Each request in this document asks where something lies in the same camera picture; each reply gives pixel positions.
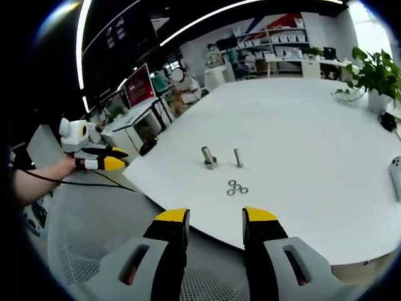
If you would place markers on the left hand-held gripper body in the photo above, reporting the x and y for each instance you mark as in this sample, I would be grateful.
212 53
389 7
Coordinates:
73 136

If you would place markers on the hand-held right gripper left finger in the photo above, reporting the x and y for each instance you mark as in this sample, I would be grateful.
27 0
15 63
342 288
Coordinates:
166 251

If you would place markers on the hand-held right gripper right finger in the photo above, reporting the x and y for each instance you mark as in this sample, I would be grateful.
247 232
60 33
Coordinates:
263 251

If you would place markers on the thin threaded stud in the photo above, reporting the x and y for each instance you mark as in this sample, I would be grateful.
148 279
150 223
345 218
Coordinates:
237 156

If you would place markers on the thick threaded stud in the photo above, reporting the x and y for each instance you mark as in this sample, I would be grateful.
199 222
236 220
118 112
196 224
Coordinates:
205 153

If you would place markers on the person's left hand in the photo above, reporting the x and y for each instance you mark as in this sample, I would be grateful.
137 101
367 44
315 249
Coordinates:
70 165

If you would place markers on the white side desk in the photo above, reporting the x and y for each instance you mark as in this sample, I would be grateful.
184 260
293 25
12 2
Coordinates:
138 116

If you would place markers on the white mesh office chair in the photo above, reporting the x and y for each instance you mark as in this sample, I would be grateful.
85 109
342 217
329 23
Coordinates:
94 219

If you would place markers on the laptop with red screen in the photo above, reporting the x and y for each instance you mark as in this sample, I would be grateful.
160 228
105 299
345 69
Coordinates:
139 86

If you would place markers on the white ceiling light strip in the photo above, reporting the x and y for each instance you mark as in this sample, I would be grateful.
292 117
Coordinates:
219 17
81 47

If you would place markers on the white cabinet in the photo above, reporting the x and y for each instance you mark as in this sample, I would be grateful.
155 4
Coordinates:
216 78

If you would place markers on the grey smartphone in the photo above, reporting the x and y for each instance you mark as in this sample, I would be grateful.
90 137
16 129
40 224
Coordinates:
395 178

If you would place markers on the black power adapter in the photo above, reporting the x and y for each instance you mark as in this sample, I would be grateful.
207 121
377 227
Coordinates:
388 121

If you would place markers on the white background desk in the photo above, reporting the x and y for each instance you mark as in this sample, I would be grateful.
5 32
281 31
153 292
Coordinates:
310 67

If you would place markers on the small potted plant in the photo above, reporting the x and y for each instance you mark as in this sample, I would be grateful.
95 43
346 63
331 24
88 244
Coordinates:
313 51

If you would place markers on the white storage shelf with bins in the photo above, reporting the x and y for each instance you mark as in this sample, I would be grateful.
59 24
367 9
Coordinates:
282 39

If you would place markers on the black office chair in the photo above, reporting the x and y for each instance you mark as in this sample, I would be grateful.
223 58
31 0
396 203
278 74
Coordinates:
329 53

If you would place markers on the potted green plant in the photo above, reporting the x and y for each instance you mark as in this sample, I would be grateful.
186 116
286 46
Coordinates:
376 72

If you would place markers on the bright window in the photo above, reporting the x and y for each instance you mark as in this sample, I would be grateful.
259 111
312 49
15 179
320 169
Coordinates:
369 25

